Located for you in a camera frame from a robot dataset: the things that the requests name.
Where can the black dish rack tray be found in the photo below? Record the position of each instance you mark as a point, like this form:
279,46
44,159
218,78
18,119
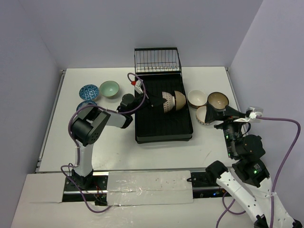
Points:
152,124

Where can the black bowl tan outside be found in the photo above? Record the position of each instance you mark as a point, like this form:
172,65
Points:
180,100

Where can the red lattice patterned bowl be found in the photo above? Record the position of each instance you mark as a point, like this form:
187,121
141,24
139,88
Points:
169,104

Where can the blue and white floral bowl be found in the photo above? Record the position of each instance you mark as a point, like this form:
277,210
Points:
85,103

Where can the dark blue patterned bowl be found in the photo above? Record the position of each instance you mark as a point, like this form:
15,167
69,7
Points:
89,92

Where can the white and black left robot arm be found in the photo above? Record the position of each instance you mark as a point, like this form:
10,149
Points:
86,127

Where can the pale green bowl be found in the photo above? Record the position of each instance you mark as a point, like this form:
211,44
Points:
109,89

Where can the black aluminium mounting rail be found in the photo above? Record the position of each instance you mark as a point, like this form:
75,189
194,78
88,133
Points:
97,193

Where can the white bowl patterned rim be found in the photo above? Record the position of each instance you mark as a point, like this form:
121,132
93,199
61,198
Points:
201,114

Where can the silver taped cover plate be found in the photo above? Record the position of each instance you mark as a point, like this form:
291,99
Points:
149,188

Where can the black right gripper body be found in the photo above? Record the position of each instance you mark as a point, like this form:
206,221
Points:
228,114

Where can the white bowl brown outside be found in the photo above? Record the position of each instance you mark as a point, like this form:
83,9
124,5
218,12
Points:
197,99

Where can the black wire plate rack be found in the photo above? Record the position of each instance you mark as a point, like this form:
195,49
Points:
157,60

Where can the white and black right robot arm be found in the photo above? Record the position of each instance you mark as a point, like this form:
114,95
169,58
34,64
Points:
250,184

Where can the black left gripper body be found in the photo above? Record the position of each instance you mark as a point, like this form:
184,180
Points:
147,100

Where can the brown bowl cream inside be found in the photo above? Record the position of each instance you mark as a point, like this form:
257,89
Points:
218,100

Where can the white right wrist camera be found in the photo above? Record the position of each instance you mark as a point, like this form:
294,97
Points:
251,115

